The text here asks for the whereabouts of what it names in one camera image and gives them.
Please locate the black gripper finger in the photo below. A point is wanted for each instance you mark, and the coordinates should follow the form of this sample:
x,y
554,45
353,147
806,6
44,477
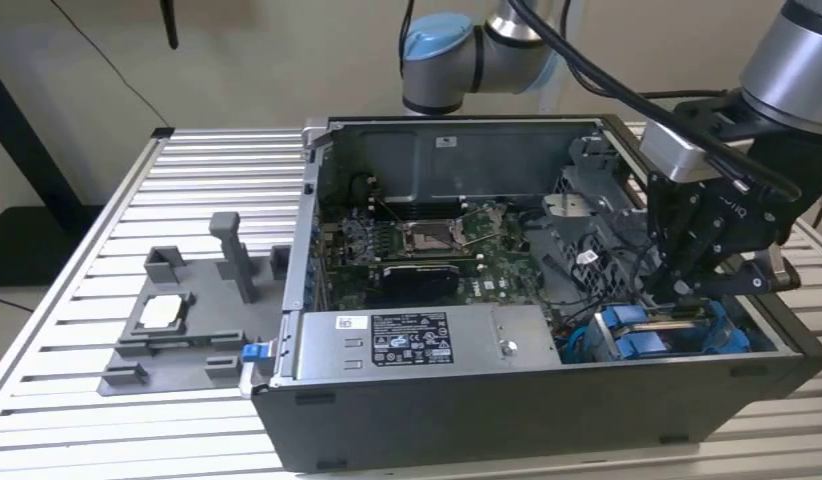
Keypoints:
x,y
751,280
678,230

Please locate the hard disk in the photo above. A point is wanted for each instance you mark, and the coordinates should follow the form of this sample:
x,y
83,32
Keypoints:
x,y
624,317

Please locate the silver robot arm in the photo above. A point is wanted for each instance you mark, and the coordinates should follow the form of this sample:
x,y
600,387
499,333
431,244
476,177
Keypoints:
x,y
451,65

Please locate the RAM slot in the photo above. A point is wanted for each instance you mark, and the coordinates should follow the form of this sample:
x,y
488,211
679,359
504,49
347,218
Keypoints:
x,y
420,270

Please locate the grey metal drive cage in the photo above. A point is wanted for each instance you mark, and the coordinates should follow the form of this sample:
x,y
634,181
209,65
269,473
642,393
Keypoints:
x,y
584,215

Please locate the green motherboard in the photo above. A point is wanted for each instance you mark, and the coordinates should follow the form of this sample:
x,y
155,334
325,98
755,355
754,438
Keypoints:
x,y
504,280

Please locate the CPU socket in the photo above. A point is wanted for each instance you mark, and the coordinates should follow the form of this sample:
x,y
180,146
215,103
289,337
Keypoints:
x,y
434,237

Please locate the silver power supply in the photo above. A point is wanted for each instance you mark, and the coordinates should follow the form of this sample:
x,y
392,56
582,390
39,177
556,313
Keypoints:
x,y
451,345

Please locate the locking lever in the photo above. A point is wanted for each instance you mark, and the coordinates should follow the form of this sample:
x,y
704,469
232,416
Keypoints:
x,y
391,212

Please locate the black PC case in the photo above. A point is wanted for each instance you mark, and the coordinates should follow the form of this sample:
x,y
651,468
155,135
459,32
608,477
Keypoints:
x,y
491,425

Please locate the silver rear port shield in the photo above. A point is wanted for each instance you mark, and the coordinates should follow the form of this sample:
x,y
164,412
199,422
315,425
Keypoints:
x,y
311,282

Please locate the blue case latch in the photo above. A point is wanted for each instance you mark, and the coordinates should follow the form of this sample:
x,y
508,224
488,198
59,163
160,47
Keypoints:
x,y
252,352

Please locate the grey parts rack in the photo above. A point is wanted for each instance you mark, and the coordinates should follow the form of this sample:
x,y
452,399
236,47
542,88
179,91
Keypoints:
x,y
184,365

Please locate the silver CPU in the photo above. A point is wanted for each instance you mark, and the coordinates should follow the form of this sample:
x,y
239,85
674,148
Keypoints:
x,y
160,311

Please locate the black hanging object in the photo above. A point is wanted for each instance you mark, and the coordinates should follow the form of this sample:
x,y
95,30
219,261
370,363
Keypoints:
x,y
169,25

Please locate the black stand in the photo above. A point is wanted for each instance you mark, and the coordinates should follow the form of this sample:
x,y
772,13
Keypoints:
x,y
31,200

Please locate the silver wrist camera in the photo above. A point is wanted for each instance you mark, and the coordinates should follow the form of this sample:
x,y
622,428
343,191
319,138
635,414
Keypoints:
x,y
674,150

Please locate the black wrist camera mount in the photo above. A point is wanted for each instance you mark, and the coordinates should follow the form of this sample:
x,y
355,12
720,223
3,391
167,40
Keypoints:
x,y
711,115

